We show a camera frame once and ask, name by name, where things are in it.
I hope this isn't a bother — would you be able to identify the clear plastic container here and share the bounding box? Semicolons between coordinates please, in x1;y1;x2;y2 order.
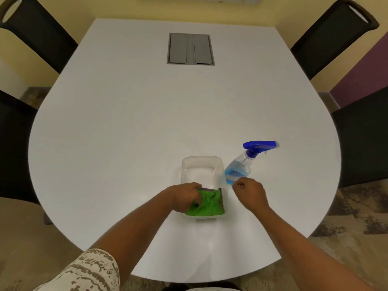
181;156;229;220

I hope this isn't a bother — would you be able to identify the green cleaning cloth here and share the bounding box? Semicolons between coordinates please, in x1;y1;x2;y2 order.
185;190;225;217

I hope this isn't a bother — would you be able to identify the person's left hand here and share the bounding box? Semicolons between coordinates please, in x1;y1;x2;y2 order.
165;182;202;214

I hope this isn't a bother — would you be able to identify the white patterned sleeve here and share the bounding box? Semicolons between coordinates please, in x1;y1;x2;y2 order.
33;248;121;291

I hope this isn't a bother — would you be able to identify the black chair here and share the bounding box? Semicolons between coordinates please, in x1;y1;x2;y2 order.
290;0;380;81
0;0;79;75
331;86;388;188
0;89;46;206

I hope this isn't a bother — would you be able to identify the person's right hand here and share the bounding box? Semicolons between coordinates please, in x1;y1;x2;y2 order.
232;178;270;213

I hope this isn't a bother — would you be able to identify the person's right forearm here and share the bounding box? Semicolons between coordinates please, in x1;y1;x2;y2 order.
251;205;376;291

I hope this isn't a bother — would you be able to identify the person's left forearm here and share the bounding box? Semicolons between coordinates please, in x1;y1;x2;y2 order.
88;191;180;284

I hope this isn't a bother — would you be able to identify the blue spray bottle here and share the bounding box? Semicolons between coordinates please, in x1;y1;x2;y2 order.
225;141;280;185

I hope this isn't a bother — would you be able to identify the grey table cable hatch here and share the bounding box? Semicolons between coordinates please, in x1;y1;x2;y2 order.
166;33;215;66

